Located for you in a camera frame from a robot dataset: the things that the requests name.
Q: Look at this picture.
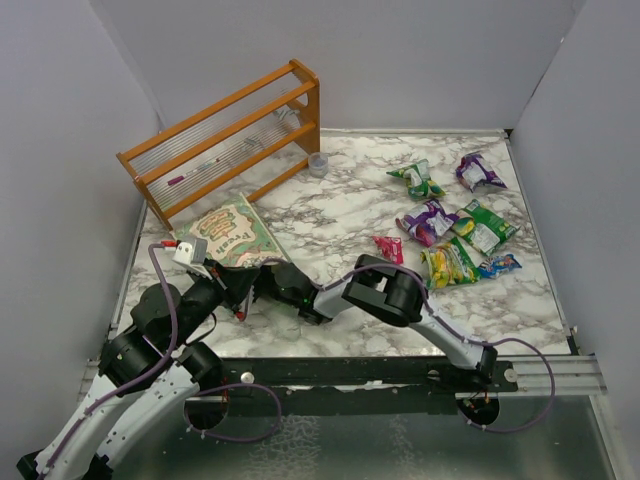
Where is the blue candy packet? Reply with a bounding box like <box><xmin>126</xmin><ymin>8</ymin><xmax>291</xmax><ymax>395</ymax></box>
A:
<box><xmin>477</xmin><ymin>253</ymin><xmax>522</xmax><ymax>279</ymax></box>

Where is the red snack packet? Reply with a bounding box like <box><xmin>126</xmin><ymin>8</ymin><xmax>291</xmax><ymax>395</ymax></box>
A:
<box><xmin>372</xmin><ymin>236</ymin><xmax>404</xmax><ymax>265</ymax></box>

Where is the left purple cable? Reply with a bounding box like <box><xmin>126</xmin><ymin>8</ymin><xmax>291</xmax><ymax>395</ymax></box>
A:
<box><xmin>32</xmin><ymin>240</ymin><xmax>181</xmax><ymax>480</ymax></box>

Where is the purple snack packet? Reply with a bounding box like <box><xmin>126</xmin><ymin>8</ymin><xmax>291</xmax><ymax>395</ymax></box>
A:
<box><xmin>455</xmin><ymin>152</ymin><xmax>507</xmax><ymax>193</ymax></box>
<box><xmin>395</xmin><ymin>199</ymin><xmax>459</xmax><ymax>247</ymax></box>

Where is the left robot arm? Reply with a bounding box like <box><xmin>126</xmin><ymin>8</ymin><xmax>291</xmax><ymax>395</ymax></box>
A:
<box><xmin>17</xmin><ymin>265</ymin><xmax>259</xmax><ymax>479</ymax></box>

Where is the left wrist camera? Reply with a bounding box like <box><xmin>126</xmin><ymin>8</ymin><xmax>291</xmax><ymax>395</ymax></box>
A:
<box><xmin>172</xmin><ymin>237</ymin><xmax>211</xmax><ymax>279</ymax></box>

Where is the purple marker pen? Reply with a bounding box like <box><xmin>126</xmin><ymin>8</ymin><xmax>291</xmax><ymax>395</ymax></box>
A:
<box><xmin>167</xmin><ymin>158</ymin><xmax>219</xmax><ymax>187</ymax></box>

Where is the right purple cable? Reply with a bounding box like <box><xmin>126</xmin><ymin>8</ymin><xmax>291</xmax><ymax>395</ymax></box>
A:
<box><xmin>259</xmin><ymin>257</ymin><xmax>557</xmax><ymax>434</ymax></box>

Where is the grey clip on rack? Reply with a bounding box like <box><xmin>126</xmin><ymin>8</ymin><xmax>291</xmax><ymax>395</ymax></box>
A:
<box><xmin>273</xmin><ymin>106</ymin><xmax>299</xmax><ymax>122</ymax></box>

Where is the small clear plastic cup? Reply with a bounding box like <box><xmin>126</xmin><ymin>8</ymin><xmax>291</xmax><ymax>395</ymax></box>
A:
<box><xmin>308</xmin><ymin>152</ymin><xmax>329</xmax><ymax>178</ymax></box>

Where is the orange wooden rack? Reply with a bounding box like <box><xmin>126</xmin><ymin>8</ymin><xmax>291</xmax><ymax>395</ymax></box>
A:
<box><xmin>116</xmin><ymin>59</ymin><xmax>320</xmax><ymax>227</ymax></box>

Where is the purple cable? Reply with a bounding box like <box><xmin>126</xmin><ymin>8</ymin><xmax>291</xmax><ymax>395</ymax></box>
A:
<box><xmin>259</xmin><ymin>257</ymin><xmax>557</xmax><ymax>434</ymax></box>
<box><xmin>32</xmin><ymin>240</ymin><xmax>181</xmax><ymax>480</ymax></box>

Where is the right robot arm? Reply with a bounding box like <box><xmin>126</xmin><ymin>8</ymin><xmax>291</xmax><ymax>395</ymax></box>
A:
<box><xmin>253</xmin><ymin>254</ymin><xmax>497</xmax><ymax>391</ymax></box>

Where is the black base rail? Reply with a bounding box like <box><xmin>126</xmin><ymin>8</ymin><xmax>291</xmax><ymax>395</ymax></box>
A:
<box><xmin>174</xmin><ymin>339</ymin><xmax>531</xmax><ymax>419</ymax></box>

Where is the green paper bag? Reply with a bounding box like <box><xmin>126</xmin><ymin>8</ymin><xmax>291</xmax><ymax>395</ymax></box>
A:
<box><xmin>172</xmin><ymin>194</ymin><xmax>290</xmax><ymax>267</ymax></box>

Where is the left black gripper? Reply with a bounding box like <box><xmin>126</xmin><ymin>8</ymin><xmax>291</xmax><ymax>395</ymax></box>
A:
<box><xmin>170</xmin><ymin>257</ymin><xmax>262</xmax><ymax>348</ymax></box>

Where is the green chips packet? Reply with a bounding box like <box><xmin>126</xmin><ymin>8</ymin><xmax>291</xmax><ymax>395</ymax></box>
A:
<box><xmin>451</xmin><ymin>200</ymin><xmax>519</xmax><ymax>256</ymax></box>

